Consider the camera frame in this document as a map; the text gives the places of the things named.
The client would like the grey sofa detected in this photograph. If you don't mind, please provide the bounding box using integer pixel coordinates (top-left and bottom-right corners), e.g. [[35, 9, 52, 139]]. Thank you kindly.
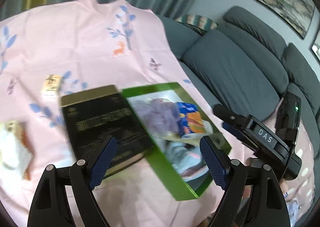
[[161, 6, 319, 158]]

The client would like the pink printed tablecloth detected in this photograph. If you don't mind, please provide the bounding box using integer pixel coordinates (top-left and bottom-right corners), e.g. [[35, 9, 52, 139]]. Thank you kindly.
[[0, 0, 316, 227]]

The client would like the blue plush elephant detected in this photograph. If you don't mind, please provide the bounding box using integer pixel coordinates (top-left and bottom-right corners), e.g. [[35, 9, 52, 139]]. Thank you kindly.
[[165, 141, 209, 182]]

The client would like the blue tissue packet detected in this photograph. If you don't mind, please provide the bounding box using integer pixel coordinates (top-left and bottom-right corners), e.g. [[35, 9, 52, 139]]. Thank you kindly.
[[176, 102, 206, 138]]

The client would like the black gold tin box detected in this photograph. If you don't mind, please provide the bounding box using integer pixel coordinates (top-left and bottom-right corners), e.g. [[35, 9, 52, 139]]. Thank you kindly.
[[60, 85, 154, 177]]

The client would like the small cream tissue packet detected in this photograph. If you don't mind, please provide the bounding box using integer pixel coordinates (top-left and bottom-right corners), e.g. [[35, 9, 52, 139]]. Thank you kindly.
[[41, 75, 62, 98]]

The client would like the yellow tissue box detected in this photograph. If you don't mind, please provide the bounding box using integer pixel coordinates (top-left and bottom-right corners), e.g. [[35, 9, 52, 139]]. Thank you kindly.
[[1, 120, 33, 180]]

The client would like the purple mesh bath pouf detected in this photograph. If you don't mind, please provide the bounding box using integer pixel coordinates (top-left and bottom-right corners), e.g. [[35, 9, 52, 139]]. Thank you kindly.
[[132, 98, 180, 137]]

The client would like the striped cushion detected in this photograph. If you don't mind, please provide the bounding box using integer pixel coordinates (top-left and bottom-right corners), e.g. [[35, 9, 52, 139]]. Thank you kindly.
[[175, 14, 218, 36]]

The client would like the person's hand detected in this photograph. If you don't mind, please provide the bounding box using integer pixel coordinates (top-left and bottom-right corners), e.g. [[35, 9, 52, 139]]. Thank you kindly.
[[245, 158, 290, 199]]

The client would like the green cardboard box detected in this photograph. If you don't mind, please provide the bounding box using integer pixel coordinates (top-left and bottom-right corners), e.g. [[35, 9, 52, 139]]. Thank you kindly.
[[122, 82, 232, 201]]

